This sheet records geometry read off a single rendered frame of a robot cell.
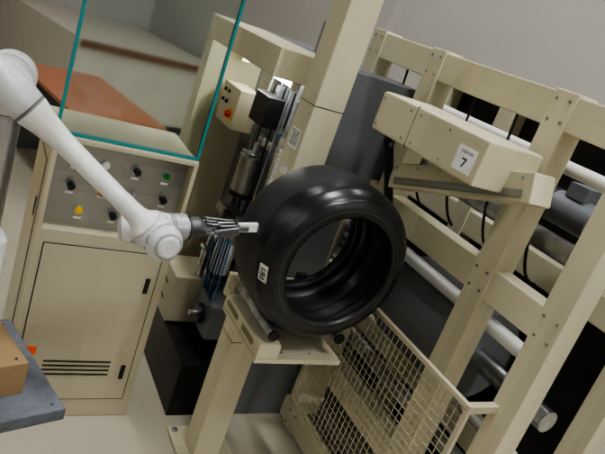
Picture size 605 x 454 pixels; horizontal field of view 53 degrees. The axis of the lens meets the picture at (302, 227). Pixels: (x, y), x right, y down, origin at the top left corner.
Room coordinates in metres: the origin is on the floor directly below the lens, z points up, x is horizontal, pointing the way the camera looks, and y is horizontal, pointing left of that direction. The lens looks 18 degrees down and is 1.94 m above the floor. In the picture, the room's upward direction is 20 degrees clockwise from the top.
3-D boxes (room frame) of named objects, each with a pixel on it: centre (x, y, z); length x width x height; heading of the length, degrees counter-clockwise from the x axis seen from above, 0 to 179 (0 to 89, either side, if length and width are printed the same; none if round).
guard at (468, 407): (2.12, -0.46, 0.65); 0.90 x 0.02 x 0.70; 32
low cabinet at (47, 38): (8.13, 3.17, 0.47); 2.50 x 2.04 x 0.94; 49
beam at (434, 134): (2.19, -0.38, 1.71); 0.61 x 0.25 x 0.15; 32
